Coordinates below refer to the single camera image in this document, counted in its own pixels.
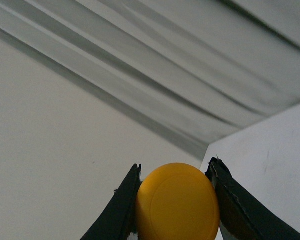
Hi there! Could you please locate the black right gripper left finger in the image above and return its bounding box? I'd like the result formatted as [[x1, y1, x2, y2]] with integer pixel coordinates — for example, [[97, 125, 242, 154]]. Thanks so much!
[[82, 164, 142, 240]]

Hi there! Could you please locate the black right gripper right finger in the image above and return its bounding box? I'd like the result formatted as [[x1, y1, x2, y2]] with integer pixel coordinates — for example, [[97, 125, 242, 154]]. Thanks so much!
[[205, 157, 300, 240]]

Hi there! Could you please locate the yellow push button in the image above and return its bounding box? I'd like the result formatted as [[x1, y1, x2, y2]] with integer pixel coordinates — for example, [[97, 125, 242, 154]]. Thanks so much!
[[135, 163, 220, 240]]

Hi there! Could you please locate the white curtain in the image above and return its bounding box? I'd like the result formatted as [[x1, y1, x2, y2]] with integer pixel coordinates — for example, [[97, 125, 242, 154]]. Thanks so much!
[[0, 0, 300, 159]]

